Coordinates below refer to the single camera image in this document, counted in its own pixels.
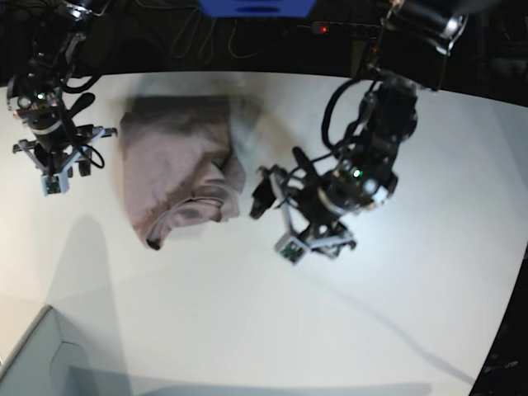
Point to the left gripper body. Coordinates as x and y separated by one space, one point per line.
323 201

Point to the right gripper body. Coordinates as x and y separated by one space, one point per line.
51 143

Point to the pink t-shirt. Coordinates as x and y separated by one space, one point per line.
179 167

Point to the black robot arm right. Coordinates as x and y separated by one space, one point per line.
40 97

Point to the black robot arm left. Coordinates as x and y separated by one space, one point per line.
410 54

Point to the black power strip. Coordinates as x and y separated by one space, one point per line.
355 30

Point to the blue box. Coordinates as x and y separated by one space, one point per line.
257 8

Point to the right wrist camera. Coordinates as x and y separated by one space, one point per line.
58 183

